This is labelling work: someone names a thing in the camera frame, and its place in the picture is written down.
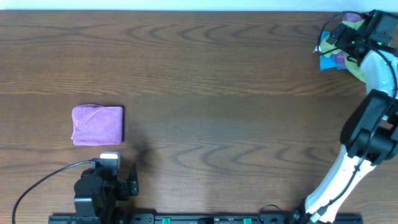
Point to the folded purple cloth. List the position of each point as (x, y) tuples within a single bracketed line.
[(97, 125)]

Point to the blue cloth in pile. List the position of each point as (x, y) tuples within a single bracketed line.
[(329, 63)]

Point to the purple cloth in pile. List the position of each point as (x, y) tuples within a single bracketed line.
[(339, 57)]

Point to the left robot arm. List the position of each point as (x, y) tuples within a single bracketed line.
[(98, 191)]

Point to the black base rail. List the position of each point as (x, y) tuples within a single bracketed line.
[(148, 218)]

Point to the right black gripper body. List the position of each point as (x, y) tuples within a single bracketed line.
[(349, 40)]

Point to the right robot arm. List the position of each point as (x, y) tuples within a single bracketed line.
[(369, 136)]

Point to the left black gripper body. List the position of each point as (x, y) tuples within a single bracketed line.
[(124, 189)]

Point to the green cloth on pile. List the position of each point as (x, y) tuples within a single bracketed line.
[(351, 66)]

